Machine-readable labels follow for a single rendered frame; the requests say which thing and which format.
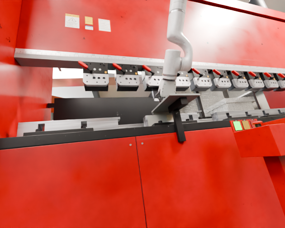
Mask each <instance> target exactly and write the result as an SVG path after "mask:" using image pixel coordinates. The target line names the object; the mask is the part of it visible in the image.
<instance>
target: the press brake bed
mask: <svg viewBox="0 0 285 228"><path fill-rule="evenodd" d="M184 132H185V138H186V141H184V142H178V139H177V134H176V132H174V133H161V134H152V135H142V136H133V137H124V138H111V139H101V140H92V141H82V142H70V143H60V144H51V145H41V146H32V147H19V148H10V149H0V228H285V215H284V212H283V210H282V207H281V204H280V202H279V199H278V196H277V193H276V190H275V188H274V185H273V183H272V180H271V177H270V174H269V171H268V169H267V166H266V163H265V161H264V158H263V157H241V155H240V152H239V149H238V146H237V143H236V140H235V137H234V134H233V131H232V127H224V128H211V129H202V130H193V131H184Z"/></svg>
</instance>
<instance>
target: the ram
mask: <svg viewBox="0 0 285 228"><path fill-rule="evenodd" d="M169 8H170V0H23V1H22V7H21V13H20V19H19V28H18V34H17V40H16V46H15V48H22V49H34V50H46V51H59V52H76V53H88V54H100V55H112V56H124V57H141V58H153V59H165V52H166V50H167V49H175V50H180V51H181V53H180V57H185V55H184V51H183V50H182V48H181V47H180V46H178V45H176V44H174V43H171V42H169V41H168V40H167V26H168V17H169ZM66 14H73V15H79V28H72V27H65V18H66ZM85 16H86V17H92V18H93V25H91V24H85ZM98 19H106V20H110V26H111V32H106V31H99V25H98ZM85 25H88V26H93V30H90V29H85ZM183 35H184V36H185V37H186V38H187V39H188V40H189V42H190V43H191V45H192V48H193V62H206V63H218V64H231V65H243V66H255V67H272V68H284V69H285V22H281V21H276V20H272V19H267V18H263V17H259V16H254V15H251V14H246V13H241V12H237V11H233V10H229V9H223V8H219V7H215V6H211V5H206V4H202V3H198V2H193V1H189V0H187V4H186V12H185V21H184V29H183ZM14 58H15V59H16V61H17V62H18V63H19V64H20V65H21V66H22V67H51V68H72V69H83V67H82V66H81V65H79V64H78V61H81V62H103V63H108V70H113V71H114V67H113V63H118V64H134V65H137V68H138V71H141V70H142V68H143V65H149V66H164V63H160V62H141V61H127V60H114V59H100V58H86V57H67V56H54V55H40V54H26V53H14ZM191 68H201V69H207V70H208V72H209V71H210V70H212V69H217V70H226V72H229V71H230V70H232V71H233V70H235V71H243V73H245V72H247V71H254V72H258V73H259V74H260V73H261V72H269V73H273V74H275V73H285V71H274V70H260V69H247V68H233V67H220V66H201V65H192V67H191Z"/></svg>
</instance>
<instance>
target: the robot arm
mask: <svg viewBox="0 0 285 228"><path fill-rule="evenodd" d="M186 4H187V0H170V8H169V17H168V26H167V40H168V41H169V42H171V43H174V44H176V45H178V46H180V47H181V48H182V50H183V51H184V55H185V57H180V55H181V51H180V50H175V49H167V50H166V52H165V59H164V66H163V74H162V78H163V79H162V80H161V82H160V85H159V89H158V92H157V93H156V94H155V96H156V97H157V98H158V99H159V104H160V103H161V102H162V100H163V98H164V97H167V96H168V95H169V94H176V81H175V80H176V77H177V72H178V71H189V70H190V69H191V67H192V61H193V48H192V45H191V43H190V42H189V40H188V39H187V38H186V37H185V36H184V35H183V29H184V21H185V12H186ZM158 95H160V97H159V96H158Z"/></svg>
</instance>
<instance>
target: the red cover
mask: <svg viewBox="0 0 285 228"><path fill-rule="evenodd" d="M189 1H193V2H198V3H202V4H206V5H211V6H215V7H219V8H223V9H228V10H233V11H237V12H241V13H246V14H251V15H254V16H259V17H263V18H267V19H272V20H276V21H281V22H285V13H283V12H279V11H276V10H272V9H268V8H264V7H260V6H257V5H252V4H249V3H245V2H241V1H238V0H189Z"/></svg>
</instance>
